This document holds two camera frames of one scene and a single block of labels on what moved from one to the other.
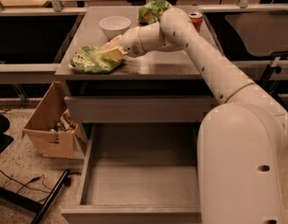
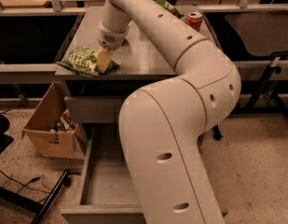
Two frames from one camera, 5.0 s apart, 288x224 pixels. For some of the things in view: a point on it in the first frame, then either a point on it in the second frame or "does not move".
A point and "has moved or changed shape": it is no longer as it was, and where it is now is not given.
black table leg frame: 31,203 does not move
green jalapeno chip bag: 89,60 has moved or changed shape
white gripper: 131,41 -> 111,38
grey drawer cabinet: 141,118 does not move
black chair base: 2,140 does not move
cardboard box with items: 51,127 does not move
